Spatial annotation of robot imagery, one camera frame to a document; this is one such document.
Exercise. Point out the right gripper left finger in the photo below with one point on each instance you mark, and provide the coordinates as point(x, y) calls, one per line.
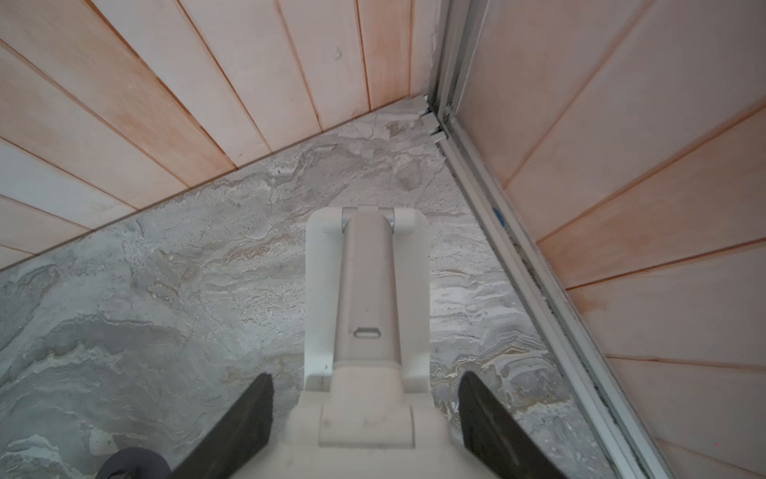
point(240, 434)

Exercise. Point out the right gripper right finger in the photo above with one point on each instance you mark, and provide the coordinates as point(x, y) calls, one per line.
point(494, 437)

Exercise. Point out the white folding phone stand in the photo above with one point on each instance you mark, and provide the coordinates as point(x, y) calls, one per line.
point(366, 409)

